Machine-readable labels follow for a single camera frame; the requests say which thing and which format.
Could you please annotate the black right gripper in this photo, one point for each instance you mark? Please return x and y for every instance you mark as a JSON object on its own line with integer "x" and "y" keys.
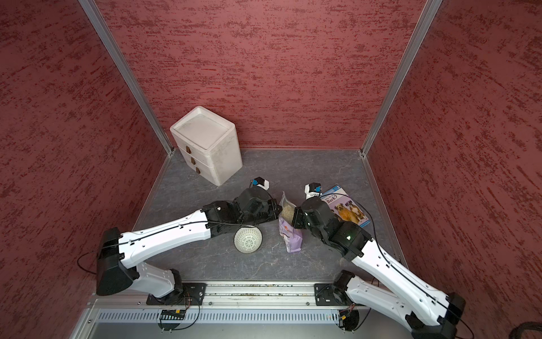
{"x": 298, "y": 222}

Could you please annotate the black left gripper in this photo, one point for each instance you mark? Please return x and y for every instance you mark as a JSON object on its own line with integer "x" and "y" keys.
{"x": 272, "y": 212}

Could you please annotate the purple oats bag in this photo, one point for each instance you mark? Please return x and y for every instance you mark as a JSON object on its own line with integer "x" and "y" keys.
{"x": 292, "y": 237}

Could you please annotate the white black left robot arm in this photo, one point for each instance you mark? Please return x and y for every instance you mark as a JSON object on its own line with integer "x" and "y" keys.
{"x": 122, "y": 256}

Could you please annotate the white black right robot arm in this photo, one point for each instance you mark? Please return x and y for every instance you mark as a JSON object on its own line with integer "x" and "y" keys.
{"x": 403, "y": 297}

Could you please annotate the green patterned breakfast bowl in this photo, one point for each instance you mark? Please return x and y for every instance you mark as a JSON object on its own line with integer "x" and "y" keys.
{"x": 247, "y": 240}

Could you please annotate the Why Do Dogs Bark book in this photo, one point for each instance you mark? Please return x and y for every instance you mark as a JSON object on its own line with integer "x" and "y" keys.
{"x": 344, "y": 206}

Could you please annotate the white three-drawer storage box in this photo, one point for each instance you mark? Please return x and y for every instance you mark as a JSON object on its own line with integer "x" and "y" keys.
{"x": 209, "y": 144}

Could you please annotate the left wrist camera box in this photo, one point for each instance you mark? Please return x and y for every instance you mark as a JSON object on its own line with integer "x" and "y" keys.
{"x": 260, "y": 182}

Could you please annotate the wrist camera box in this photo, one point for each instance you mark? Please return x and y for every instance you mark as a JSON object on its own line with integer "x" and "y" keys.
{"x": 312, "y": 190}
{"x": 260, "y": 182}

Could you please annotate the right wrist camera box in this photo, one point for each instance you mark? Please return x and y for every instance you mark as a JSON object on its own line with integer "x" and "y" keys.
{"x": 312, "y": 190}

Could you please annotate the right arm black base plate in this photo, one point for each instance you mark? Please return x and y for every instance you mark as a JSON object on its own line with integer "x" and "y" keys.
{"x": 329, "y": 295}

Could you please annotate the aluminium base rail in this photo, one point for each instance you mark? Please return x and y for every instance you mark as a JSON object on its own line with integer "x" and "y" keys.
{"x": 285, "y": 309}

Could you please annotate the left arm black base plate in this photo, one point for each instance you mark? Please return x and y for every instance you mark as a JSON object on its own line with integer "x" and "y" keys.
{"x": 187, "y": 294}

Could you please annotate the right aluminium corner post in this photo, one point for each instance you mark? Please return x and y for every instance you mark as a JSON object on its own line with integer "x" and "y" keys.
{"x": 421, "y": 29}

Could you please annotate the aluminium corner post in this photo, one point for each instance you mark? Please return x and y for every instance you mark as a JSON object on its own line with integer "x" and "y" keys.
{"x": 421, "y": 29}
{"x": 99, "y": 24}

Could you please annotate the left aluminium corner post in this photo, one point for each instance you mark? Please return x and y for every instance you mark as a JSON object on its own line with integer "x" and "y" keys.
{"x": 99, "y": 24}

